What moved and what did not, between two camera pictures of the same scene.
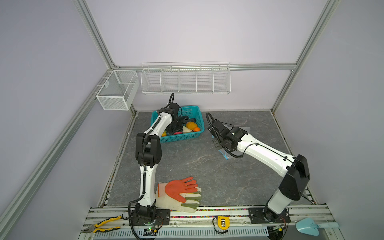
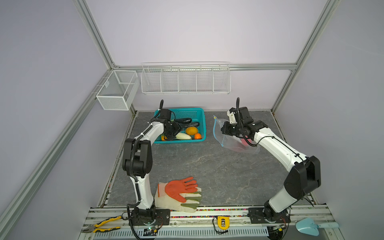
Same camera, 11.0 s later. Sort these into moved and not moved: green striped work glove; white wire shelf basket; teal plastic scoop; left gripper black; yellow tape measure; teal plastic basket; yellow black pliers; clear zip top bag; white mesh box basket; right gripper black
Moved: clear zip top bag; right gripper black; left gripper black; teal plastic basket
Not moved: green striped work glove; white mesh box basket; yellow black pliers; white wire shelf basket; yellow tape measure; teal plastic scoop
